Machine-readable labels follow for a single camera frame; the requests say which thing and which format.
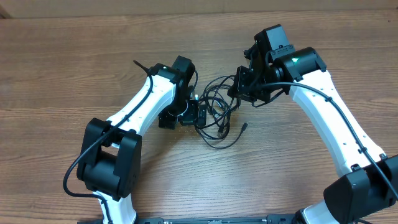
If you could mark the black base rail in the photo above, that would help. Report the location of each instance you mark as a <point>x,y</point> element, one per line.
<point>269,219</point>

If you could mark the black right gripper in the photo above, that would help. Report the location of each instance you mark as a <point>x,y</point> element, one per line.
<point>243,82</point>

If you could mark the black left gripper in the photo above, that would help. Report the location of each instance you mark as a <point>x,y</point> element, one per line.
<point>168,118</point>

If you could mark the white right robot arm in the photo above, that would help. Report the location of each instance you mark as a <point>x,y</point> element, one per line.
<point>367,177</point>

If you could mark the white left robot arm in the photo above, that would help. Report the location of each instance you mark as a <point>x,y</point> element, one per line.
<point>110,160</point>

